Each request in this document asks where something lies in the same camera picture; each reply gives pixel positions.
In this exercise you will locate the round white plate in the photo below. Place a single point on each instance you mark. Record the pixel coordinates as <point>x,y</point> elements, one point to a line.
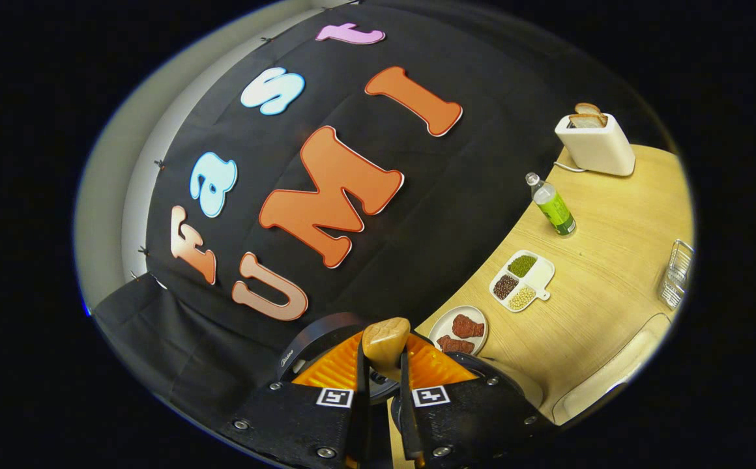
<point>440,322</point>

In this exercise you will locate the white divided dish of beans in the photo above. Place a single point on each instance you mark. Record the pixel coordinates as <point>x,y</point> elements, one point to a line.
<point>521,280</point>

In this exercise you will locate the wooden spoon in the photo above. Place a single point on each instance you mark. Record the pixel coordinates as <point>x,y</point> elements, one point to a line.
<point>386,339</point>

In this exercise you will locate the white toaster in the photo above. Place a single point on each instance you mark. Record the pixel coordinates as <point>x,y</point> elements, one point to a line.
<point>599,150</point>

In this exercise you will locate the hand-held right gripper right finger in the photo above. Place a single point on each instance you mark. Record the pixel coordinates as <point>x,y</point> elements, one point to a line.
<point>469,420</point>

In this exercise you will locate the black and silver rice cooker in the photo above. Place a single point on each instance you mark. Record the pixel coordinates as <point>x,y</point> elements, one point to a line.
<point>313,339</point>

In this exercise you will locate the black backdrop cloth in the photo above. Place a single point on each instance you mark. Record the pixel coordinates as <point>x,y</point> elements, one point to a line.
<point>482,163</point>

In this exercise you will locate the toasted bread slice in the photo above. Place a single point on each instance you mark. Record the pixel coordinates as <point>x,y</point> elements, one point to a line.
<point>588,121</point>
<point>588,108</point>

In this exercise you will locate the red meat slice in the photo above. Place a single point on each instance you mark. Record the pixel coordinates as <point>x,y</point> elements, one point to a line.
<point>468,326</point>
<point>456,344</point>

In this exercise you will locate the green drink bottle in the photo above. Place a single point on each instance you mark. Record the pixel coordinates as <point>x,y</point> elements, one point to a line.
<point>555,208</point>

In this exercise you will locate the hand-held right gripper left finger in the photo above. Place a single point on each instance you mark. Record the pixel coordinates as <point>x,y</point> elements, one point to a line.
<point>300,420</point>

